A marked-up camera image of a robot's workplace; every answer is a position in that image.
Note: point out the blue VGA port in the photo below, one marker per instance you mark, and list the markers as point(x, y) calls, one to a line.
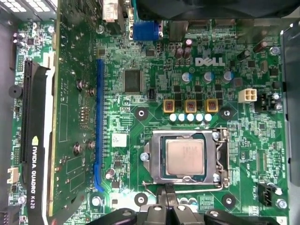
point(145, 30)

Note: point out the silver CPU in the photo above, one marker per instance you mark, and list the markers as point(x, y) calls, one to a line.
point(185, 155)

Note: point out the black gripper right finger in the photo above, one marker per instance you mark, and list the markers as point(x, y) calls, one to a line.
point(185, 215)

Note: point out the blue expansion slot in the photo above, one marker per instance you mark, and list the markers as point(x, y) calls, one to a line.
point(99, 117)

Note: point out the metal socket cover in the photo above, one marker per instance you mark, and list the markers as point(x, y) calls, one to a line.
point(155, 161)

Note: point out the black round buzzer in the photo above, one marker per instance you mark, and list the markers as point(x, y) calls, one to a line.
point(15, 91)

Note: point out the black graphics card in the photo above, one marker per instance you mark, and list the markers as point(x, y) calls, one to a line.
point(37, 164)

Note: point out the gold square inductor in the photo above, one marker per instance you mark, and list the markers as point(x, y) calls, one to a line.
point(168, 105)
point(211, 105)
point(190, 106)

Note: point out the black case fan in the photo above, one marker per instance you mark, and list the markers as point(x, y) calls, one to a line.
point(187, 9)

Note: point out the black square chip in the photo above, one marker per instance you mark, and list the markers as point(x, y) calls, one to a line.
point(132, 80)

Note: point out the black expansion slot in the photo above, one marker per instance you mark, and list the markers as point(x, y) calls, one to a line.
point(26, 112)

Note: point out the silver display port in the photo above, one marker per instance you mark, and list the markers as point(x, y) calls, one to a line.
point(199, 24)
point(225, 22)

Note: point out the black PC case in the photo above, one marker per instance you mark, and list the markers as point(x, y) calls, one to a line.
point(291, 70)

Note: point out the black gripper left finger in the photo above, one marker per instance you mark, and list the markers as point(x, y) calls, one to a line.
point(152, 214)

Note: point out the white four-pin power socket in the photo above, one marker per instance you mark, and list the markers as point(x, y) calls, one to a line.
point(247, 96)

